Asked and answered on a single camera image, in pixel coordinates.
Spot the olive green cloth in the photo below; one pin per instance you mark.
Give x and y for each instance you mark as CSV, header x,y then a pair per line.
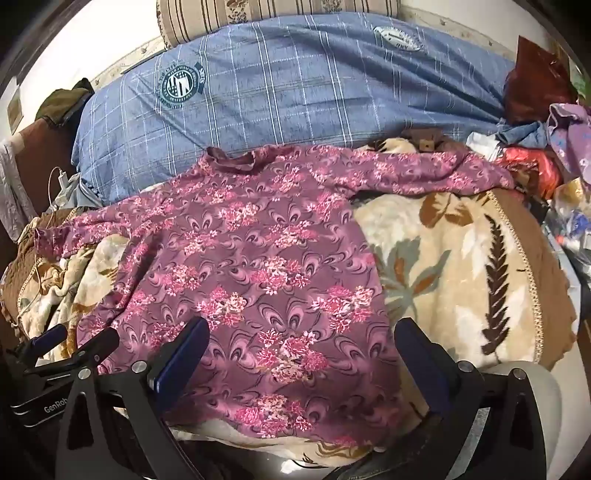
x,y
64,99

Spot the light purple floral cloth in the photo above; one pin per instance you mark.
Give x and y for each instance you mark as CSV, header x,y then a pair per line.
x,y
572,134

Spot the blue denim garment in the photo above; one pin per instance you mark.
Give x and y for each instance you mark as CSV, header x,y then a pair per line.
x,y
300,92

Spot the dark red cloth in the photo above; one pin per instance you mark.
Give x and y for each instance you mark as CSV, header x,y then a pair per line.
x,y
531,83

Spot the beige leaf print blanket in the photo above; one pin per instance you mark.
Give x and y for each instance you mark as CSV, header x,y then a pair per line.
x,y
461,277

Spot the grey white cloth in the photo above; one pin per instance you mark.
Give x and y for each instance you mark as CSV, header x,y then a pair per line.
x,y
10,180

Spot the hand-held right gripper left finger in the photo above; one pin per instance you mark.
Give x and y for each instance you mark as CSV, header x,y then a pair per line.
x,y
182,353

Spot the blue denim cloth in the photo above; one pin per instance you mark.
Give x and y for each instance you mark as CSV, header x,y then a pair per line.
x,y
521,132

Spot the purple floral shirt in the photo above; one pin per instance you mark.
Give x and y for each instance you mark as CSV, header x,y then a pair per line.
x,y
277,258

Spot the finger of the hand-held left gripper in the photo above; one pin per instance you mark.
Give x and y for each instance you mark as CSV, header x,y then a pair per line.
x,y
50,338
100,344

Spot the striped beige pillow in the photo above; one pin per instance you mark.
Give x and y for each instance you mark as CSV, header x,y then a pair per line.
x,y
207,14

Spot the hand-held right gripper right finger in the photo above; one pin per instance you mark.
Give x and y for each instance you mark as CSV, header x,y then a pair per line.
x,y
422,364

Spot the clear plastic bag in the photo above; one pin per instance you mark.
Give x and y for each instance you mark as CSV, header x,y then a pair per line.
x,y
570,226

